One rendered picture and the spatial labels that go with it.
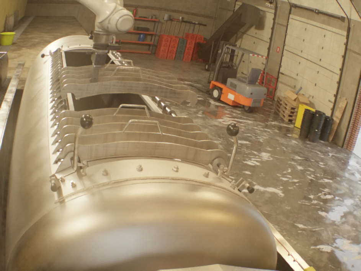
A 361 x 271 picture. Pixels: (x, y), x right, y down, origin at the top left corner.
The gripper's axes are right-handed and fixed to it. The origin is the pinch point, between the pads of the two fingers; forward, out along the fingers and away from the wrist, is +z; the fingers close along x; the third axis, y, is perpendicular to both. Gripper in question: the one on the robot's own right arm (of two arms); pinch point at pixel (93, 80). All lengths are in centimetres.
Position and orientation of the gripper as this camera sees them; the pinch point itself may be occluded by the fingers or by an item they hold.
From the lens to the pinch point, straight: 162.9
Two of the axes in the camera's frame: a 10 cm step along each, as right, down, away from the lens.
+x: 3.6, 3.9, -8.5
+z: -2.0, 9.2, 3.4
